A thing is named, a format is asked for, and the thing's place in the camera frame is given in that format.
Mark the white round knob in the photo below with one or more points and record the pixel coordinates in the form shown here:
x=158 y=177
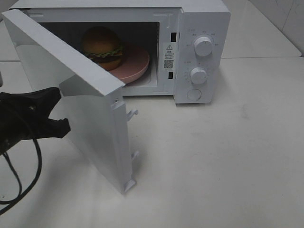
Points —
x=203 y=45
x=198 y=75

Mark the glass microwave turntable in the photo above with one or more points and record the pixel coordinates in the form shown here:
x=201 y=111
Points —
x=144 y=79

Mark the toy burger with lettuce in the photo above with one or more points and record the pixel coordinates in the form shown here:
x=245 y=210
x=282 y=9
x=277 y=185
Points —
x=102 y=46

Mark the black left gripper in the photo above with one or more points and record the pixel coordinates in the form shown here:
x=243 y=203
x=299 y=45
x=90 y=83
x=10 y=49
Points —
x=23 y=117

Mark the white microwave door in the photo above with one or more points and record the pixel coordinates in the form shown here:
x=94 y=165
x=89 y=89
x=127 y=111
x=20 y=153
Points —
x=91 y=97

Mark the pink round plate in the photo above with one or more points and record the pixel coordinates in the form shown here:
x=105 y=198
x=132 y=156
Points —
x=134 y=63

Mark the white round door button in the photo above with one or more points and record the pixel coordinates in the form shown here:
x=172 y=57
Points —
x=194 y=95

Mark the white warning label sticker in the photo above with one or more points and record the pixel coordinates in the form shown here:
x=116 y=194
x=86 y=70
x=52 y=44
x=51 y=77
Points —
x=168 y=56

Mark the upper white round knob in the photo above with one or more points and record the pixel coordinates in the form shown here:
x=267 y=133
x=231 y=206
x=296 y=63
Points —
x=203 y=45

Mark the lower white round knob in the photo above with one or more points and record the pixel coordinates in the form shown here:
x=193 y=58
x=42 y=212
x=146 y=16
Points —
x=198 y=75

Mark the white microwave oven body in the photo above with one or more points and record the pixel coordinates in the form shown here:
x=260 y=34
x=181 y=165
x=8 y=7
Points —
x=149 y=24

